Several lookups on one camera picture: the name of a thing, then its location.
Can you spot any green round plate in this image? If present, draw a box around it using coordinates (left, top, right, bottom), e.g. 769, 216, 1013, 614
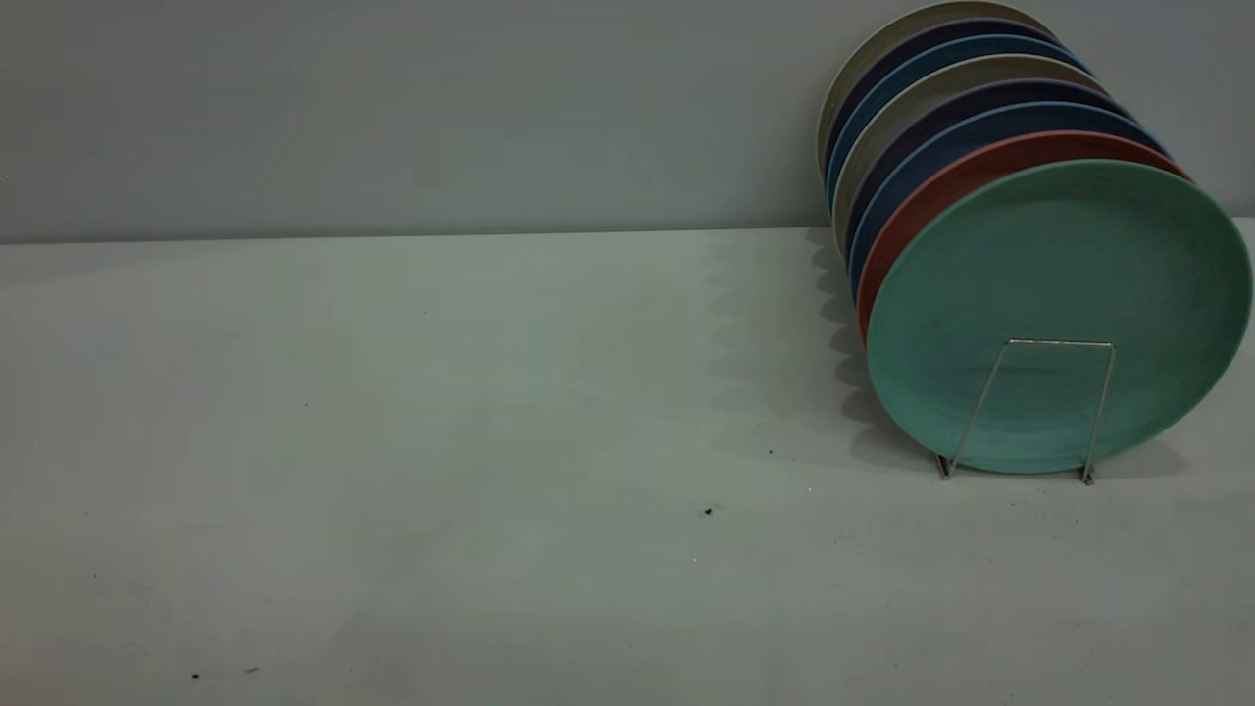
866, 160, 1254, 476

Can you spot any metal wire plate rack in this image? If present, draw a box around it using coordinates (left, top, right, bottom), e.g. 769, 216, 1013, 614
935, 339, 1117, 486

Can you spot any dark purple round plate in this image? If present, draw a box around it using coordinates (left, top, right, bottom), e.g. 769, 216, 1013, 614
824, 17, 1062, 179
843, 78, 1135, 261

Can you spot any beige round plate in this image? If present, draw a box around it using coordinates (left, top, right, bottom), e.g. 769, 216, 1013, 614
831, 54, 1111, 256
816, 0, 1056, 177

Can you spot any teal blue round plate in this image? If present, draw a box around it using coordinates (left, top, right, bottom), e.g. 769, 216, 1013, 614
826, 34, 1091, 212

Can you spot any pink round plate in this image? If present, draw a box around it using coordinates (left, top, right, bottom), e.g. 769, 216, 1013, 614
856, 130, 1193, 346

